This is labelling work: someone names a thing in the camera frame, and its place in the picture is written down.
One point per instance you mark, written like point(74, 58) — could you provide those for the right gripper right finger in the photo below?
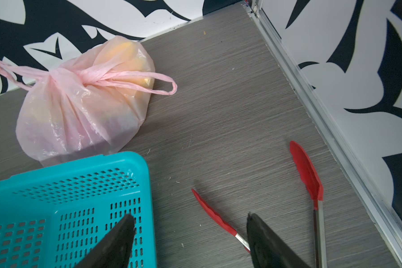
point(267, 249)

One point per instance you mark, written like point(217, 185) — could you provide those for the pink plastic bag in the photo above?
point(90, 105)

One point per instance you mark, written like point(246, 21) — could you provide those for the teal plastic basket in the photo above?
point(54, 217)

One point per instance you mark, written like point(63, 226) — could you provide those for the red kitchen tongs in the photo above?
point(310, 178)

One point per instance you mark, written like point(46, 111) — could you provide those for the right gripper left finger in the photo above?
point(114, 250)

